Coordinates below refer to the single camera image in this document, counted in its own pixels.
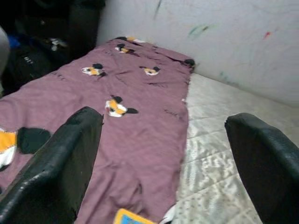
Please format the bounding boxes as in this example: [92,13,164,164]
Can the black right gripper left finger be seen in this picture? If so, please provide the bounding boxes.
[0,106,105,224]

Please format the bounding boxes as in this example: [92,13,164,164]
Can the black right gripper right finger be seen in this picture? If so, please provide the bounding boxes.
[223,112,299,224]

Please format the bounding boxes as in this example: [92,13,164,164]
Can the blue yellow children's book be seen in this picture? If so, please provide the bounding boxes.
[114,208,159,224]

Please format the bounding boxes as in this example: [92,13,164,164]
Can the purple cartoon print blanket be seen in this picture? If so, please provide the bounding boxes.
[0,36,196,224]

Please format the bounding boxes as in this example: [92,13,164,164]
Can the black backpack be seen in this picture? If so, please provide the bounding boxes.
[9,35,71,80]

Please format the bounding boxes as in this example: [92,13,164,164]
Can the person in grey trousers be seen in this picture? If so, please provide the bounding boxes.
[0,25,10,75]

